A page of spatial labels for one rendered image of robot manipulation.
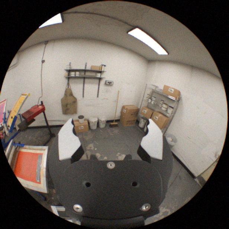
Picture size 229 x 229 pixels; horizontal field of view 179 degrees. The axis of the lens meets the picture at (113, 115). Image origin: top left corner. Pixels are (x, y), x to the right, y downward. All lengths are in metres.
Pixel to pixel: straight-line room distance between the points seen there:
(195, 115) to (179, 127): 0.68
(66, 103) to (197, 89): 3.95
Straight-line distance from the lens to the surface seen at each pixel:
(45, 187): 0.90
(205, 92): 2.66
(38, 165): 1.05
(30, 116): 1.82
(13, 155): 1.35
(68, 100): 2.41
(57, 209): 1.75
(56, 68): 2.46
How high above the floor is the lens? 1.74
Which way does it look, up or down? 28 degrees down
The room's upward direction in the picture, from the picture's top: 10 degrees clockwise
